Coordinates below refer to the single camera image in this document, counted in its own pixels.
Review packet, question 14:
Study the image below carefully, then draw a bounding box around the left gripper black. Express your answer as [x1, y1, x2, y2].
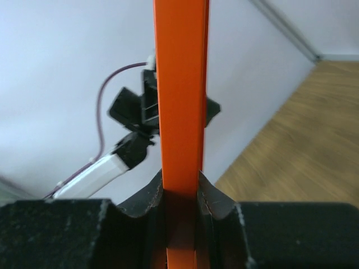
[141, 69, 221, 132]

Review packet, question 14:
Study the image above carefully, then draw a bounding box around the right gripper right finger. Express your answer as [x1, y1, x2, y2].
[195, 172, 255, 268]

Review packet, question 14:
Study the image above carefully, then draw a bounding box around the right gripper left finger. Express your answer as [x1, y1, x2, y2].
[89, 171, 167, 268]

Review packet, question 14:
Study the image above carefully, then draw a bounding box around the orange box lid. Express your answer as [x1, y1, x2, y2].
[153, 1, 209, 268]

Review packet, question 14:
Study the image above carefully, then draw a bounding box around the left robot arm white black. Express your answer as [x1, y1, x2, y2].
[47, 68, 160, 199]

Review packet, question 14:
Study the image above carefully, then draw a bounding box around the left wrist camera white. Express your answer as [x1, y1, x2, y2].
[145, 54, 156, 71]

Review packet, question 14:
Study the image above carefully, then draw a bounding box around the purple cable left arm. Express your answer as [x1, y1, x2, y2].
[43, 62, 149, 200]

